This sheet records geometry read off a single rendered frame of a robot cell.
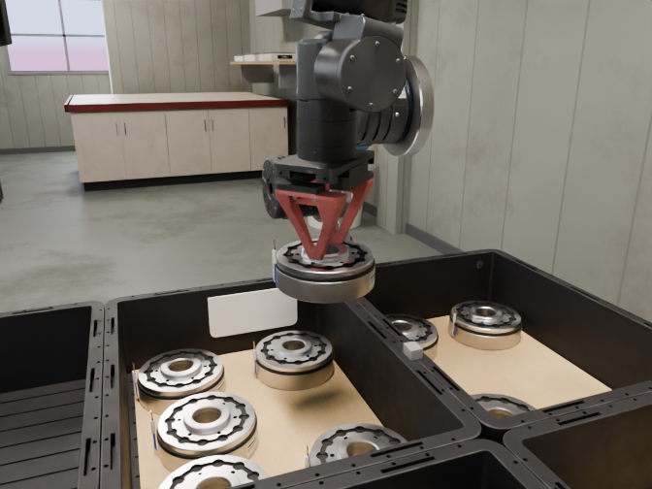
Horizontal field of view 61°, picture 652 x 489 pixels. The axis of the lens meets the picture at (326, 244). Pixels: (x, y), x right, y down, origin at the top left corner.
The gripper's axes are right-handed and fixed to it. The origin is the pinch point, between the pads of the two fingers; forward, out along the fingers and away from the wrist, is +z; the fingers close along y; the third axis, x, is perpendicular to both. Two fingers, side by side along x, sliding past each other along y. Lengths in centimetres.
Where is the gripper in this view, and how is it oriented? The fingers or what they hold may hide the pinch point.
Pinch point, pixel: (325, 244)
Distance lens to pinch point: 56.8
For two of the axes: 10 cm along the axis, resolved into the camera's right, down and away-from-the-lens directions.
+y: 4.3, -3.1, 8.5
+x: -9.0, -1.5, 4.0
